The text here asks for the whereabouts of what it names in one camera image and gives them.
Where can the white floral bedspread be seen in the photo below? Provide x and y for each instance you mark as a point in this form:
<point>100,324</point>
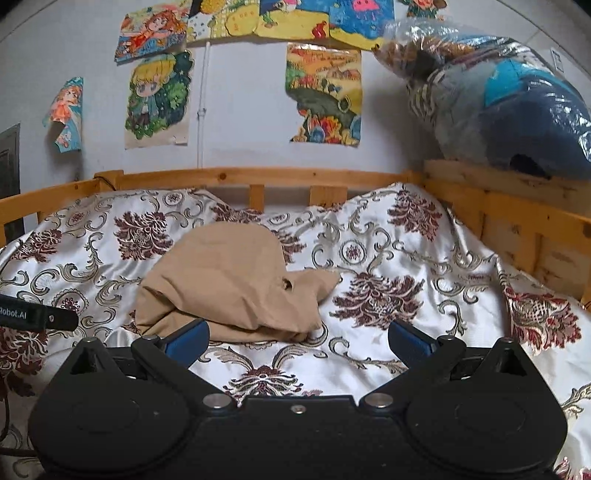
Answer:
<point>383,240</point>

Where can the small curled cartoon wall poster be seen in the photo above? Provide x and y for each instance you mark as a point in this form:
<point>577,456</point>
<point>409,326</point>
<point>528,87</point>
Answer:
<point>67,113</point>

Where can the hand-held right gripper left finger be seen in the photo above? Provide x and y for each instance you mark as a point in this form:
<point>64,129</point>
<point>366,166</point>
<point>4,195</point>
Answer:
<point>187,344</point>

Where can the white wall pipe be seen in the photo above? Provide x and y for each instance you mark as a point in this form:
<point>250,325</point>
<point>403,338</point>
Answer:
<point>202,101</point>

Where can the landscape wall poster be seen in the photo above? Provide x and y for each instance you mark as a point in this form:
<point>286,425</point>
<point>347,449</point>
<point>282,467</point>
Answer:
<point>323,92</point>

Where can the orange figure wall poster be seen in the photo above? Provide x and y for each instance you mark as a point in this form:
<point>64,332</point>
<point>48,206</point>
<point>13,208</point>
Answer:
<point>422,7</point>

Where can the blond cartoon figure wall poster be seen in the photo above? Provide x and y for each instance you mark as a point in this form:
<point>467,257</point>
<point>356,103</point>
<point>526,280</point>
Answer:
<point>154,99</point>

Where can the clear plastic bag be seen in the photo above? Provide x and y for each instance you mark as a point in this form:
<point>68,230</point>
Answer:
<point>466,50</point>

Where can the yellow and blue wall poster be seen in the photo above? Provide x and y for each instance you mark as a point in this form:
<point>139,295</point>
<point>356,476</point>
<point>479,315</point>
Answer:
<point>291,21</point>

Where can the dark wall panel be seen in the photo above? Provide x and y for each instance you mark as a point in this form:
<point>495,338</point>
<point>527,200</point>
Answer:
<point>9,184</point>

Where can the tan pants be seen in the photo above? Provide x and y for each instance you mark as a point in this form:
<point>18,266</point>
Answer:
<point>231,277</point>

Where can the pink figure wall poster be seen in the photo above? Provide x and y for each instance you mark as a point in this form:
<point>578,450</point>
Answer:
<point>362,23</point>

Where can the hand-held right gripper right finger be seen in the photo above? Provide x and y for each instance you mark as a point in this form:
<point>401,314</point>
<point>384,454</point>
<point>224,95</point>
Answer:
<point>408,344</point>

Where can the yellow patterned wall poster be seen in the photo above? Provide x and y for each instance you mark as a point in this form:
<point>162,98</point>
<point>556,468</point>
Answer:
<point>221,21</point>

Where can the wooden bed frame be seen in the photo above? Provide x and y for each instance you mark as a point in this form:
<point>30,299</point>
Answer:
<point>508,203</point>

